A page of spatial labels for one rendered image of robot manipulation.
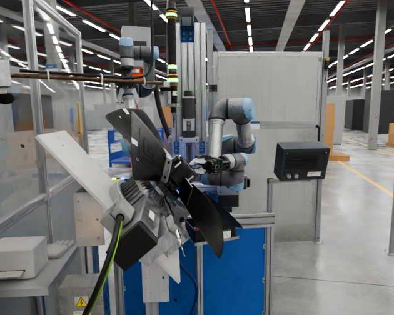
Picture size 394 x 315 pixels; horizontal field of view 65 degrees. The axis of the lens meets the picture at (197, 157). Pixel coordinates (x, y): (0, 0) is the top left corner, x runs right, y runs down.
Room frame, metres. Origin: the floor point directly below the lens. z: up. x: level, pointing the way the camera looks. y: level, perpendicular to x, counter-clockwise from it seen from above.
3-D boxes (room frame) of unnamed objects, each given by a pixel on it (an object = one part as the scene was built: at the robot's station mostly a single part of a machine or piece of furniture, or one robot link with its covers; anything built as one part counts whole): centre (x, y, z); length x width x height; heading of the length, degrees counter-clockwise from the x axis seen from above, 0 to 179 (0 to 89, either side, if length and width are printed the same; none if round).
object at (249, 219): (1.64, 0.02, 0.82); 0.90 x 0.04 x 0.08; 94
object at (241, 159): (1.56, -0.20, 1.18); 0.11 x 0.08 x 0.09; 131
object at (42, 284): (1.12, 0.63, 0.85); 0.36 x 0.24 x 0.03; 4
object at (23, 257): (1.04, 0.66, 0.92); 0.17 x 0.16 x 0.11; 94
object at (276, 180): (1.68, -0.51, 1.04); 0.24 x 0.03 x 0.03; 94
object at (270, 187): (1.67, -0.41, 0.96); 0.03 x 0.03 x 0.20; 4
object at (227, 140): (2.08, -0.20, 1.20); 0.13 x 0.12 x 0.14; 76
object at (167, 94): (1.27, 0.10, 1.50); 0.09 x 0.07 x 0.10; 129
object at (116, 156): (8.51, 1.78, 0.49); 1.27 x 0.88 x 0.98; 169
